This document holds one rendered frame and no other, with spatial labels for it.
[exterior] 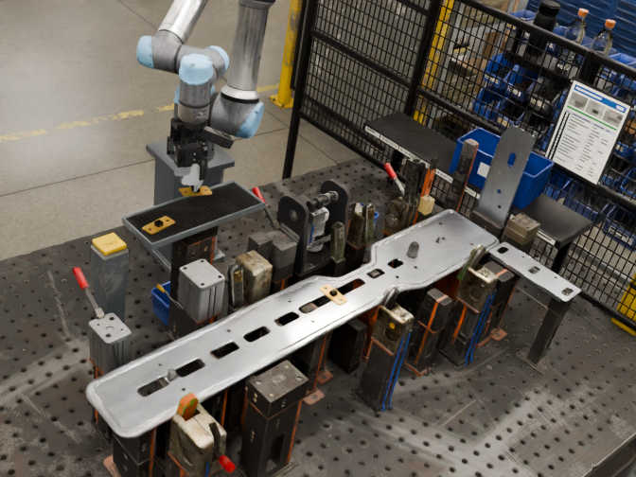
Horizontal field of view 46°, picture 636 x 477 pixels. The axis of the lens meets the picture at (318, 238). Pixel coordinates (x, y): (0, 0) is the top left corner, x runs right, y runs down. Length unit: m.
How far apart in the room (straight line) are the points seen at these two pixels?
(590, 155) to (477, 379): 0.84
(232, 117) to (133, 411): 0.93
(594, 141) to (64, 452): 1.85
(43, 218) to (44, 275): 1.48
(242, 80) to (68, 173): 2.27
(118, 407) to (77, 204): 2.47
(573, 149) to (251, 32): 1.16
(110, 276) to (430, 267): 0.93
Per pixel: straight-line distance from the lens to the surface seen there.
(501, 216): 2.54
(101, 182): 4.27
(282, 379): 1.76
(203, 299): 1.88
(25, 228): 3.94
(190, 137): 1.89
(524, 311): 2.72
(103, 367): 1.85
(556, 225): 2.60
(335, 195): 2.13
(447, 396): 2.31
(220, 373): 1.80
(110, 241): 1.90
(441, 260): 2.29
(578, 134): 2.64
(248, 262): 1.99
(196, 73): 1.79
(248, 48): 2.19
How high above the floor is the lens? 2.31
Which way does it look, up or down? 35 degrees down
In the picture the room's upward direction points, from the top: 11 degrees clockwise
